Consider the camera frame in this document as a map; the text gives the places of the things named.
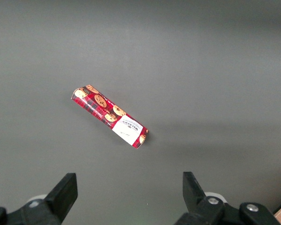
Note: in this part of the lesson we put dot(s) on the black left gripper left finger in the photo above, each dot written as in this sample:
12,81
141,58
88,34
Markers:
61,194

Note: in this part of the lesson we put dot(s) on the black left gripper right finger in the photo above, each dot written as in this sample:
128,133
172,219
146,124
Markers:
195,194

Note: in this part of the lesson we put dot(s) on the red tartan cookie box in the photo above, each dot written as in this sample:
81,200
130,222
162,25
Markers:
100,103

